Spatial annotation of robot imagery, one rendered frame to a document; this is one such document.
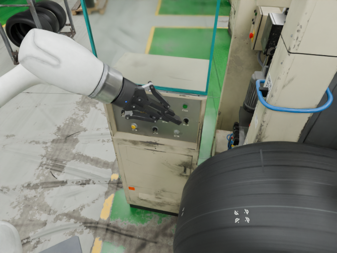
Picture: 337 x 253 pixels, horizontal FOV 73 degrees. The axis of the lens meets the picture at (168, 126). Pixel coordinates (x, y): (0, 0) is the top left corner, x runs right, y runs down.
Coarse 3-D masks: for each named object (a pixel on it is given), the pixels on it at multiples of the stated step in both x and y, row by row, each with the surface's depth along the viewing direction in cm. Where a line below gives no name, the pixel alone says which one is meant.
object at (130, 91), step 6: (126, 84) 56; (132, 84) 58; (126, 90) 56; (132, 90) 57; (138, 90) 59; (144, 90) 60; (120, 96) 56; (126, 96) 56; (132, 96) 57; (144, 96) 61; (114, 102) 57; (120, 102) 57; (126, 102) 57; (132, 102) 61; (138, 102) 62; (126, 108) 62; (132, 108) 62
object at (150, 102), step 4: (140, 100) 60; (144, 100) 61; (148, 100) 62; (152, 100) 64; (148, 104) 62; (152, 104) 64; (156, 104) 64; (160, 104) 66; (156, 108) 65; (160, 108) 65; (164, 108) 66; (164, 112) 67; (168, 112) 66
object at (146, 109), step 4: (132, 104) 61; (136, 104) 62; (144, 104) 65; (136, 108) 62; (140, 108) 63; (144, 108) 63; (148, 108) 65; (152, 108) 67; (148, 112) 65; (152, 112) 65; (156, 112) 67; (156, 116) 67; (160, 116) 67
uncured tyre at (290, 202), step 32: (224, 160) 61; (256, 160) 55; (288, 160) 52; (320, 160) 52; (192, 192) 64; (224, 192) 53; (256, 192) 49; (288, 192) 47; (320, 192) 46; (192, 224) 55; (224, 224) 48; (256, 224) 45; (288, 224) 43; (320, 224) 42
